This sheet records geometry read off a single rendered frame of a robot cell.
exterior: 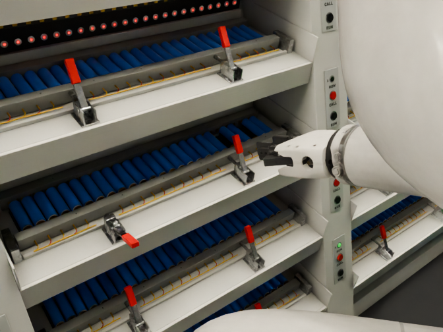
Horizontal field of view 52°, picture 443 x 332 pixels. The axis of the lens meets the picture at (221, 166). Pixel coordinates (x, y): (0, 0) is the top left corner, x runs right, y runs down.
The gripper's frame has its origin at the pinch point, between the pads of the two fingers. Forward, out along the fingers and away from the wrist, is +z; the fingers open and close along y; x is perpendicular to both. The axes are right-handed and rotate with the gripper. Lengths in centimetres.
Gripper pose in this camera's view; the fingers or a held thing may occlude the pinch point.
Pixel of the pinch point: (274, 147)
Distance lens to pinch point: 76.9
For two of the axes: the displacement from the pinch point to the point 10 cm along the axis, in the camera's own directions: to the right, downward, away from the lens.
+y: 8.0, -3.2, 5.0
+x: -2.2, -9.4, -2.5
